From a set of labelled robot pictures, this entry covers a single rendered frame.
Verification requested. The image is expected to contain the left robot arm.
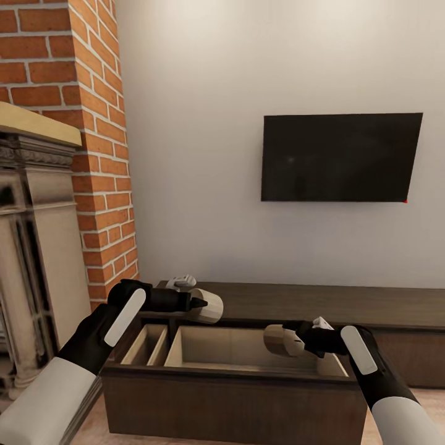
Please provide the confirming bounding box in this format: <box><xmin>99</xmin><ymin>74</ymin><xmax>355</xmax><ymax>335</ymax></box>
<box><xmin>0</xmin><ymin>275</ymin><xmax>208</xmax><ymax>445</ymax></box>

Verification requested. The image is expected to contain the pillar candle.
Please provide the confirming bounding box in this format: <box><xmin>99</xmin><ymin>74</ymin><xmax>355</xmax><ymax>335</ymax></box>
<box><xmin>263</xmin><ymin>324</ymin><xmax>305</xmax><ymax>358</ymax></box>
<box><xmin>182</xmin><ymin>289</ymin><xmax>223</xmax><ymax>324</ymax></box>

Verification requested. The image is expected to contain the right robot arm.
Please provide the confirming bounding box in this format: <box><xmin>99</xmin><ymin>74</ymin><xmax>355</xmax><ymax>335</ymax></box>
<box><xmin>282</xmin><ymin>316</ymin><xmax>445</xmax><ymax>445</ymax></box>

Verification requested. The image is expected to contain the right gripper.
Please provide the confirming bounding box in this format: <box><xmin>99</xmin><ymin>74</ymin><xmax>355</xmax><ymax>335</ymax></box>
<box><xmin>282</xmin><ymin>320</ymin><xmax>328</xmax><ymax>358</ymax></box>

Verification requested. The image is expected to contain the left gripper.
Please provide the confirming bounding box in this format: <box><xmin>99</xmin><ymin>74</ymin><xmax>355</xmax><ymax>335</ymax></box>
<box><xmin>156</xmin><ymin>289</ymin><xmax>208</xmax><ymax>313</ymax></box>

